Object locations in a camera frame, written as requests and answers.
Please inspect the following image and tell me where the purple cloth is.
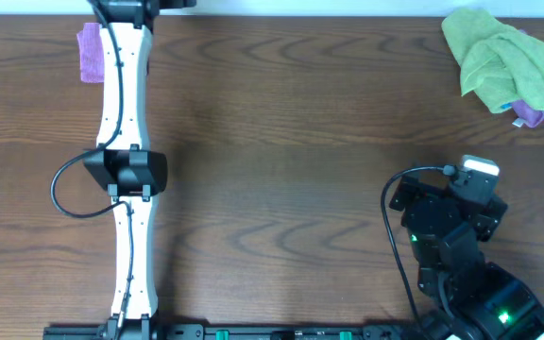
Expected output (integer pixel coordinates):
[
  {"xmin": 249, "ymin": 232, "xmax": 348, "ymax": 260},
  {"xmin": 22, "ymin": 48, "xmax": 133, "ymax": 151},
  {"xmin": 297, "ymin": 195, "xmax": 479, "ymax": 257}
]
[
  {"xmin": 76, "ymin": 23, "xmax": 104, "ymax": 83},
  {"xmin": 512, "ymin": 100, "xmax": 544, "ymax": 128}
]

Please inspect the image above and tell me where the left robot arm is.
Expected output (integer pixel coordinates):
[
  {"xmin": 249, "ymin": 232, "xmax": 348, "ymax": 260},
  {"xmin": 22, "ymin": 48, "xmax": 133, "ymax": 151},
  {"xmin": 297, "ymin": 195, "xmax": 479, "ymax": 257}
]
[{"xmin": 83, "ymin": 1, "xmax": 175, "ymax": 339}]

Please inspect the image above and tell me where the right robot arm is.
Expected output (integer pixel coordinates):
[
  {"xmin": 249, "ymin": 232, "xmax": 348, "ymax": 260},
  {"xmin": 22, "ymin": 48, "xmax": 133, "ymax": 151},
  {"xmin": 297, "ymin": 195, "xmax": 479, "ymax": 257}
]
[{"xmin": 381, "ymin": 165, "xmax": 544, "ymax": 340}]

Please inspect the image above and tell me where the green cloth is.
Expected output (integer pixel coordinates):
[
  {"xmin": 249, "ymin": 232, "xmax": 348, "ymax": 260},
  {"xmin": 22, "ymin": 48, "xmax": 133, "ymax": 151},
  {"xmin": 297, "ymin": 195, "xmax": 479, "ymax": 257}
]
[{"xmin": 441, "ymin": 8, "xmax": 544, "ymax": 114}]

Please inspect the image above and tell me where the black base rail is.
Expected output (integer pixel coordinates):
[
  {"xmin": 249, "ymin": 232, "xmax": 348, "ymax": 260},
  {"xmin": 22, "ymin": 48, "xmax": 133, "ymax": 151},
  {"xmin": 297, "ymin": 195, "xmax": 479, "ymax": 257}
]
[{"xmin": 42, "ymin": 324, "xmax": 405, "ymax": 340}]

